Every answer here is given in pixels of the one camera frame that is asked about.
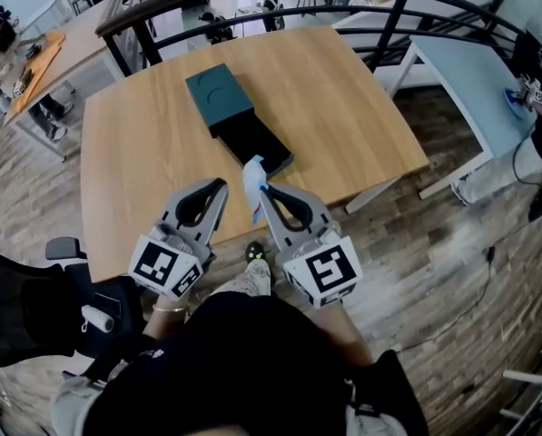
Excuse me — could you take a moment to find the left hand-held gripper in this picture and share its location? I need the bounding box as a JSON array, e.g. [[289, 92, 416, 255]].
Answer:
[[127, 177, 230, 302]]

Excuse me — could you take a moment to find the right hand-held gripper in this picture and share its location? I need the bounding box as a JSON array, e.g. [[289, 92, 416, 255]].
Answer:
[[257, 182, 364, 311]]

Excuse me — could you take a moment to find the white blue paper packet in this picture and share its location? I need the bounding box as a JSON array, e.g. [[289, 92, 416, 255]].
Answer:
[[241, 154, 270, 224]]

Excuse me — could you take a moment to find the black box base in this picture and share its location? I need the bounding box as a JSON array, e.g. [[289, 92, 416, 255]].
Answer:
[[184, 63, 296, 176]]

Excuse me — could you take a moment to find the person's left forearm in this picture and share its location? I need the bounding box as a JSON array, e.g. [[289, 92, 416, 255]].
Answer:
[[142, 291, 191, 341]]

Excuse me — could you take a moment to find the person's right forearm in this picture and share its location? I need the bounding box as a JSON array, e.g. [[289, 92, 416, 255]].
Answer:
[[315, 300, 374, 368]]

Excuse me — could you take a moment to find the person's right shoe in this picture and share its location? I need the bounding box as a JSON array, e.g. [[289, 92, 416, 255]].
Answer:
[[244, 241, 268, 263]]

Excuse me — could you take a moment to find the wooden table with white legs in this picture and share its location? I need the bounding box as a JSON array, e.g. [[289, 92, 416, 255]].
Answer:
[[79, 25, 430, 285]]

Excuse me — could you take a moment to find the person's right leg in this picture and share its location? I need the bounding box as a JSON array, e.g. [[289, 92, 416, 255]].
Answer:
[[210, 257, 272, 297]]

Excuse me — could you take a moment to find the black phone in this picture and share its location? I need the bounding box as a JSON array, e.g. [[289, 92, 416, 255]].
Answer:
[[91, 291, 123, 313]]

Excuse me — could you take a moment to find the person's black shirt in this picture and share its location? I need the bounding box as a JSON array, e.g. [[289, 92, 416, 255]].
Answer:
[[82, 291, 431, 436]]

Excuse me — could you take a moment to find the black metal railing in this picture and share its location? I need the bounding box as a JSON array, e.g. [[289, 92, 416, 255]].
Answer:
[[95, 0, 528, 79]]

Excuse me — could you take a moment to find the black mesh office chair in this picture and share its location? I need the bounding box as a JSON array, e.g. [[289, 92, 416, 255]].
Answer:
[[0, 236, 149, 370]]

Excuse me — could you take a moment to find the long wooden table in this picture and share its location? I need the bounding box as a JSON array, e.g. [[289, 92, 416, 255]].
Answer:
[[2, 0, 126, 163]]

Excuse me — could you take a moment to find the orange cloth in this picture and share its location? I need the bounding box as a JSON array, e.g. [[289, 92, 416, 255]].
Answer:
[[6, 29, 67, 117]]

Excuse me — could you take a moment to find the light blue table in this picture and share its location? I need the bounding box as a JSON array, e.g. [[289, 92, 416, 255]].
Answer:
[[388, 34, 542, 202]]

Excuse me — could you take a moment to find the person's light grey garment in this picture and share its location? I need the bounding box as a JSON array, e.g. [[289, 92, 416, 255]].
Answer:
[[50, 374, 102, 436]]

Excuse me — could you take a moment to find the blue object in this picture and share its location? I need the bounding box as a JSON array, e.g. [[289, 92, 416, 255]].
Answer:
[[503, 87, 531, 120]]

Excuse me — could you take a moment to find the white rack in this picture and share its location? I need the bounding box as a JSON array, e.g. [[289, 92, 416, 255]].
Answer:
[[497, 324, 542, 436]]

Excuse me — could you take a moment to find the black cable with adapter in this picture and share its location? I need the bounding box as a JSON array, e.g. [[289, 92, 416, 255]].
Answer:
[[395, 215, 542, 353]]

